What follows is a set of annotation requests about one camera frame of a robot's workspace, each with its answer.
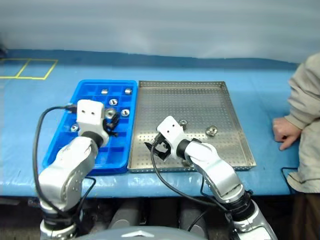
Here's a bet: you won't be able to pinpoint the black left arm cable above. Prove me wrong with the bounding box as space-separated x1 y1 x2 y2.
32 103 97 233

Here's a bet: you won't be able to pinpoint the grey robot torso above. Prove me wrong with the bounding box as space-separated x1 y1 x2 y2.
81 225 209 240

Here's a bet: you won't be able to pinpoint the dark grey rounded shape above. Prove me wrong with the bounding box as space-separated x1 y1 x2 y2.
108 199 141 230
178 199 210 239

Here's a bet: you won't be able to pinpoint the perforated steel tray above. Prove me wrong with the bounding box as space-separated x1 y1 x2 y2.
127 80 257 174

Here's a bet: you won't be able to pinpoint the blue plastic compartment tray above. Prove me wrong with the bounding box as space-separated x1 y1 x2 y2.
41 79 139 176

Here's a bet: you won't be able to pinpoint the large metal roller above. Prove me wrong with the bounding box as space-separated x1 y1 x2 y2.
205 125 218 137
103 107 116 120

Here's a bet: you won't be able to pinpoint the beige bystander jacket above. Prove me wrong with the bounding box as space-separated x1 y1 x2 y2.
286 51 320 195

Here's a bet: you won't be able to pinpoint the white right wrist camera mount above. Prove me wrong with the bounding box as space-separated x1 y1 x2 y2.
156 115 186 154

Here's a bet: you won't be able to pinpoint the bystander bare hand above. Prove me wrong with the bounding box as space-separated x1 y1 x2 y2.
272 116 301 152

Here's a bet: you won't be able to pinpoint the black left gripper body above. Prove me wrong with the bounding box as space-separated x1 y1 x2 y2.
102 118 114 136

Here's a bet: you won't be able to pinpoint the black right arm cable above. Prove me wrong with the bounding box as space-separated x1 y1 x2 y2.
149 138 234 233

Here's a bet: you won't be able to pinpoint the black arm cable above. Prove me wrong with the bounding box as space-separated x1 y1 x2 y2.
149 138 234 233
32 103 97 233

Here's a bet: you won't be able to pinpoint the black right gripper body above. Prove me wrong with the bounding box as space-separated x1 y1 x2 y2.
152 134 172 161

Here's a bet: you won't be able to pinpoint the brown bystander trousers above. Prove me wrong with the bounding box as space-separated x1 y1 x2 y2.
291 191 320 240

